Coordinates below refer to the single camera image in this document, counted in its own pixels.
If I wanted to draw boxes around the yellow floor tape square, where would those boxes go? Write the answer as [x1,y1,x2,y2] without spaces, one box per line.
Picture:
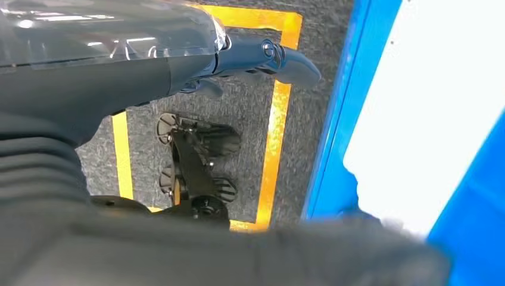
[111,4,304,233]

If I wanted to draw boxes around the blue metal shelf rack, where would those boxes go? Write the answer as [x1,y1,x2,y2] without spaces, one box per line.
[301,0,505,286]

